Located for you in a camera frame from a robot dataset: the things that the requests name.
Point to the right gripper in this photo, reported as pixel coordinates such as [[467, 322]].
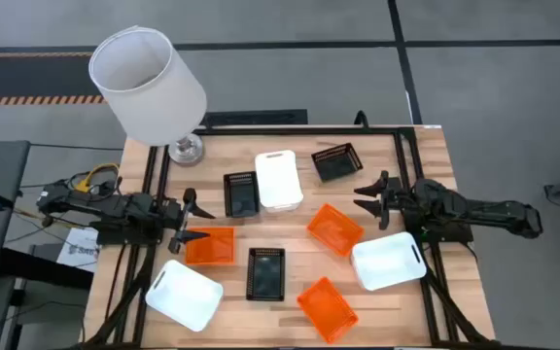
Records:
[[395, 197]]

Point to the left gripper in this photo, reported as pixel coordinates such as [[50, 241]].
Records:
[[177, 216]]

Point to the orange plastic basket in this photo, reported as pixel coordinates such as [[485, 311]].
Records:
[[214, 248], [334, 229], [327, 309]]

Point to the black slotted plastic basket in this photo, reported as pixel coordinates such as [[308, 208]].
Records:
[[266, 274], [241, 195], [337, 163]]

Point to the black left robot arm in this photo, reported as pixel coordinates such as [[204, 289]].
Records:
[[129, 209]]

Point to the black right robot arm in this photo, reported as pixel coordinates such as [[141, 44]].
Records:
[[479, 209]]

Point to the white plastic basket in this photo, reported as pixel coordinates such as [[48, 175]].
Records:
[[387, 261], [278, 182], [185, 295]]

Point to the white printed paper sheet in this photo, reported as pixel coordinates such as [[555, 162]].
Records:
[[80, 249]]

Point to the black floor mat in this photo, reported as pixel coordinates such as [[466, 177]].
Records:
[[255, 118]]

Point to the white shade silver table lamp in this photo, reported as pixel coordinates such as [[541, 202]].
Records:
[[153, 97]]

